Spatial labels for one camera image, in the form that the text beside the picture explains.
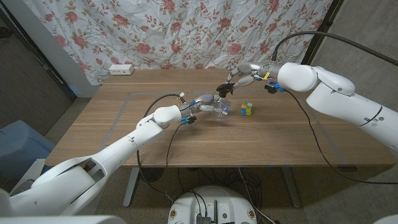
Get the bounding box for white power strip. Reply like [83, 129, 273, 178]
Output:
[108, 63, 135, 76]

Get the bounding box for black slanted wall bar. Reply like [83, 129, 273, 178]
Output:
[0, 4, 78, 102]

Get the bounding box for white table leg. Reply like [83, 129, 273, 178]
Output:
[123, 167, 141, 208]
[281, 166, 302, 208]

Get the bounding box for white floor platform blue pads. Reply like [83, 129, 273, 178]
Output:
[9, 158, 52, 194]

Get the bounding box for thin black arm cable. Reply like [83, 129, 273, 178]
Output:
[165, 123, 183, 195]
[285, 90, 398, 185]

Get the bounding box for black backdrop stand pole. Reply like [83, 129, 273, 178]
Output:
[298, 0, 345, 68]

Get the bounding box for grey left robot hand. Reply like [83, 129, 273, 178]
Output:
[179, 94, 233, 119]

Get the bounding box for white robot torso base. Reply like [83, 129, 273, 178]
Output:
[167, 185, 258, 224]

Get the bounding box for black trigger sprayer head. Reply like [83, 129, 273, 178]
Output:
[216, 83, 234, 99]

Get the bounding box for clear plastic spray bottle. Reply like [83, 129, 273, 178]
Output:
[211, 95, 231, 119]

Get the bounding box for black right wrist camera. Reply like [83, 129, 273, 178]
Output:
[264, 81, 286, 95]

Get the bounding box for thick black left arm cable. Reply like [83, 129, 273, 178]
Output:
[136, 93, 183, 205]

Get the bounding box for blue plastic bin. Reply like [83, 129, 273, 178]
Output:
[0, 119, 56, 184]

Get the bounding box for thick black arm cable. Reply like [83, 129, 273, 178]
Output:
[136, 93, 183, 205]
[271, 30, 398, 67]

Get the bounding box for black round floor base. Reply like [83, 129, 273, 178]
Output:
[139, 167, 165, 184]

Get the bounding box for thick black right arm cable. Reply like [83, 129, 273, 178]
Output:
[271, 30, 398, 67]

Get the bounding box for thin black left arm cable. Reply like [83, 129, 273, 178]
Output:
[165, 123, 183, 195]

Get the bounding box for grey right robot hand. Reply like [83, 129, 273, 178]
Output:
[226, 61, 282, 91]

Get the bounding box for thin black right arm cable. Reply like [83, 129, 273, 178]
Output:
[285, 90, 398, 185]

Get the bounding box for floral print backdrop cloth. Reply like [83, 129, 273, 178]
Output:
[23, 0, 333, 86]

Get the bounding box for multicoloured Rubik's cube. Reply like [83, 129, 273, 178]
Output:
[240, 101, 253, 116]

